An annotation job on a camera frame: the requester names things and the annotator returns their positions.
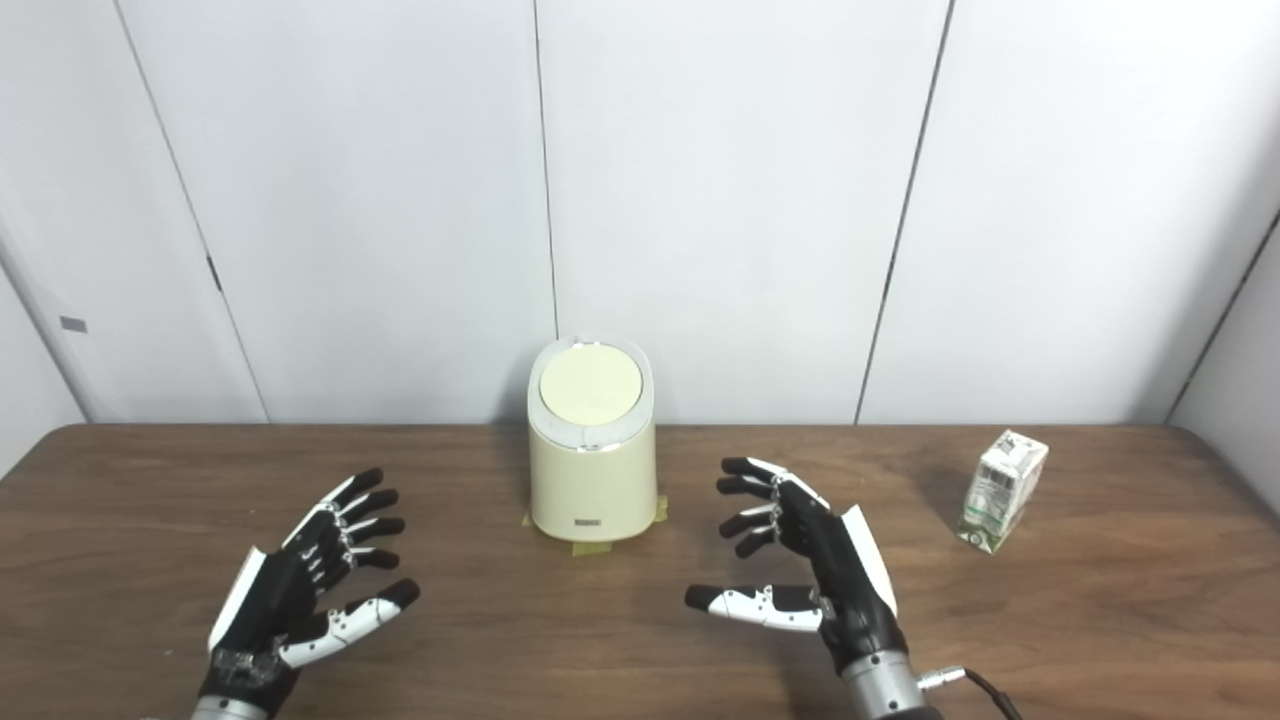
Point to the white green milk carton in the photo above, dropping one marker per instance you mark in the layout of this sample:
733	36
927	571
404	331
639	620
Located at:
1000	490

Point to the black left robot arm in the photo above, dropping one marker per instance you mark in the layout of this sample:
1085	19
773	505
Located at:
228	709

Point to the cream round bin lid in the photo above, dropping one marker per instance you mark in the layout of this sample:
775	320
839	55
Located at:
590	385

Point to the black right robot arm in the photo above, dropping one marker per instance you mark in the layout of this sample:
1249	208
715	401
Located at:
882	692

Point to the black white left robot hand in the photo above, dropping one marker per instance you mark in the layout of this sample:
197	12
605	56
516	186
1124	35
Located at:
285	590

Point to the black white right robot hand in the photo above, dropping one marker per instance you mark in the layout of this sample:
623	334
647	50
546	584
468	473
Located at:
840	570

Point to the cream trash bin with lid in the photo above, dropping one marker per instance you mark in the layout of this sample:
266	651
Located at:
592	480

